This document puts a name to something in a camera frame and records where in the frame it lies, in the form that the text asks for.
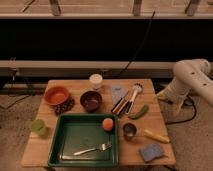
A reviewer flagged white cup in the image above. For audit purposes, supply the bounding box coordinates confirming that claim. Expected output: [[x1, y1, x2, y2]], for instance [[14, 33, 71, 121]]
[[89, 74, 103, 90]]

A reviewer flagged dark maroon bowl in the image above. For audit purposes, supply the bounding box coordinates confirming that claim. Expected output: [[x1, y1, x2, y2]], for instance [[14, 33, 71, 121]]
[[80, 91, 102, 112]]

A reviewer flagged green plastic tray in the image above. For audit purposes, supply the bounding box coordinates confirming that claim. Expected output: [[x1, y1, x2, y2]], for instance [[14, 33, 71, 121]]
[[48, 114, 119, 167]]

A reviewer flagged orange bowl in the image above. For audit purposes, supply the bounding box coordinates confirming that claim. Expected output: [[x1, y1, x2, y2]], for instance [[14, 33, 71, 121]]
[[44, 86, 69, 106]]

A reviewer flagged black hanging cable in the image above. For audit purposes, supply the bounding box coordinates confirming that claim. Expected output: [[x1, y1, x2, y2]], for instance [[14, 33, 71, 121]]
[[117, 10, 157, 78]]

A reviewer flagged black floor cable right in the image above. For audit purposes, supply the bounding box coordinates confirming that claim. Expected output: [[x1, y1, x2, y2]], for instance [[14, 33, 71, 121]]
[[165, 96, 198, 126]]

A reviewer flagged black floor cable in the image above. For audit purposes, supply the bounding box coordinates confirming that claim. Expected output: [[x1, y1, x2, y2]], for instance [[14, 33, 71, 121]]
[[0, 68, 38, 110], [165, 96, 198, 126]]

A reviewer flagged green pea pod toy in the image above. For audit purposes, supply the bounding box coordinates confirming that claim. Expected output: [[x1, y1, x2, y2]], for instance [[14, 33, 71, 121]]
[[128, 104, 149, 120]]

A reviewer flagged orange ball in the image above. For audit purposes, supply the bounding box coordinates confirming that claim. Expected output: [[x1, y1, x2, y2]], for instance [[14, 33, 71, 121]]
[[102, 118, 114, 131]]

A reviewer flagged small metal cup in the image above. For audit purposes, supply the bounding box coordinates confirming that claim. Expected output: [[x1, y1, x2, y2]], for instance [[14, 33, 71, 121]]
[[123, 123, 137, 138]]

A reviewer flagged black handled utensil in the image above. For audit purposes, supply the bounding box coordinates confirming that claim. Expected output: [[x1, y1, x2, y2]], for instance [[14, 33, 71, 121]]
[[118, 101, 130, 117]]

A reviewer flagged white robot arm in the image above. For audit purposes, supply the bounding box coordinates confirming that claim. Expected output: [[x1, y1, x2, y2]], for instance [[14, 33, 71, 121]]
[[157, 59, 213, 115]]

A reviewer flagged yellow banana toy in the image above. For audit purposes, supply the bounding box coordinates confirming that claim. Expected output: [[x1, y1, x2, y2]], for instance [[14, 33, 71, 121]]
[[144, 130, 170, 143]]

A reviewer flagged bunch of dark grapes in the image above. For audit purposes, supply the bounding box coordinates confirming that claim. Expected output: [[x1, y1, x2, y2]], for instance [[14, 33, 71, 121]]
[[53, 98, 75, 115]]

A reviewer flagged red handled knife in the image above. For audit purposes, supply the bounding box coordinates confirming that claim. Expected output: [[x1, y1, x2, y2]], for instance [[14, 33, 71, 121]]
[[111, 92, 128, 115]]

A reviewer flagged green plastic cup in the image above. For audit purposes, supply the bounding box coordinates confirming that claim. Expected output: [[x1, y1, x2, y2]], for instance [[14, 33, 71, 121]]
[[30, 119, 47, 136]]

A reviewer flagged black floor cable left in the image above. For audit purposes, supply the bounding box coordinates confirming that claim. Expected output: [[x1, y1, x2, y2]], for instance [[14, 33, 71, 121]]
[[0, 68, 38, 110]]

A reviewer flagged blue sponge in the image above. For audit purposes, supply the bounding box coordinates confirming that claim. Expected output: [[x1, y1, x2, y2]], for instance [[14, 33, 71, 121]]
[[139, 143, 164, 162]]

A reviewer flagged wooden table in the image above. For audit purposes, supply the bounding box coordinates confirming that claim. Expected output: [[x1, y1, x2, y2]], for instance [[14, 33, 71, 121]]
[[22, 79, 168, 169]]

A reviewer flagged silver fork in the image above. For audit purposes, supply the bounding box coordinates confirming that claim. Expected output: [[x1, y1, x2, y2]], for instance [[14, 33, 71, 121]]
[[74, 143, 112, 156]]

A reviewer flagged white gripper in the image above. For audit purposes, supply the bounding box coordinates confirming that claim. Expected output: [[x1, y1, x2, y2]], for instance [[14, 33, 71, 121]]
[[156, 87, 186, 114]]

